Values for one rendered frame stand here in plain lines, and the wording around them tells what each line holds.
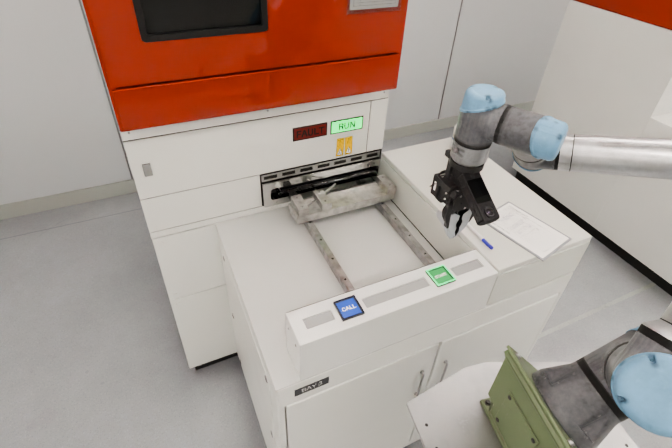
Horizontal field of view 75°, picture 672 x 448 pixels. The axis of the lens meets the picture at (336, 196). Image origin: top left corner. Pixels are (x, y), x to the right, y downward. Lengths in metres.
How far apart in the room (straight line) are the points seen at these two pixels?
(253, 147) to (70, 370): 1.38
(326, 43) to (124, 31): 0.50
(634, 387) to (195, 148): 1.12
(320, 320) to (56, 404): 1.45
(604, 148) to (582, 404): 0.47
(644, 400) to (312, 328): 0.60
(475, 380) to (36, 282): 2.23
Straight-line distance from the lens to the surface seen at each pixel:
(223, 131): 1.32
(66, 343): 2.42
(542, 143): 0.85
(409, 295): 1.10
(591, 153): 0.98
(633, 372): 0.80
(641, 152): 0.98
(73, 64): 2.80
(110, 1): 1.12
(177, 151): 1.33
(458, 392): 1.15
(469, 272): 1.19
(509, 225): 1.37
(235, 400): 2.04
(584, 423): 0.96
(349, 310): 1.05
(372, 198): 1.50
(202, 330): 1.87
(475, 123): 0.87
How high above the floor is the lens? 1.79
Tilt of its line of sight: 37 degrees down
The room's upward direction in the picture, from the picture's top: 3 degrees clockwise
